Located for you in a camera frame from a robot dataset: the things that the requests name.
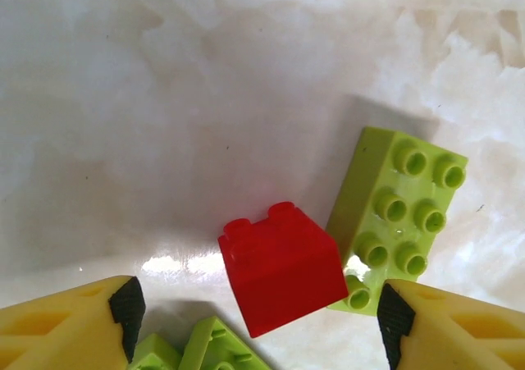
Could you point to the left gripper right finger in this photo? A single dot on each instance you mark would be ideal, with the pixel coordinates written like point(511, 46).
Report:
point(459, 333)

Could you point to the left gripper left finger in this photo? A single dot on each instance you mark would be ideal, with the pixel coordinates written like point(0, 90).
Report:
point(61, 333)

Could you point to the lime green lego brick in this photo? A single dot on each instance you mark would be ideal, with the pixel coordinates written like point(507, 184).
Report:
point(213, 345)
point(369, 181)
point(156, 353)

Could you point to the red lego brick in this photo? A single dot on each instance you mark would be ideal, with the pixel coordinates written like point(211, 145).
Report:
point(283, 271)

